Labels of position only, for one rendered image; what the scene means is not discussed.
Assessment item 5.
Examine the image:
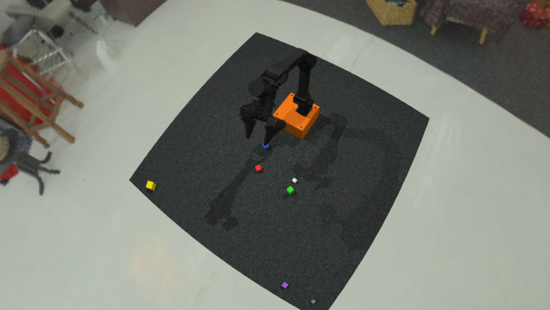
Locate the small yellow block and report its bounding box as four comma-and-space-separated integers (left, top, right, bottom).
146, 181, 156, 190

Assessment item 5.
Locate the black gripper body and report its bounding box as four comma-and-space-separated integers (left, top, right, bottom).
239, 97, 286, 129

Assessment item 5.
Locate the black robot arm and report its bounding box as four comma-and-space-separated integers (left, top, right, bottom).
240, 48, 317, 118

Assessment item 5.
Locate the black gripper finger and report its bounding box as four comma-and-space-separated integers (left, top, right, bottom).
241, 117, 256, 139
264, 125, 282, 145

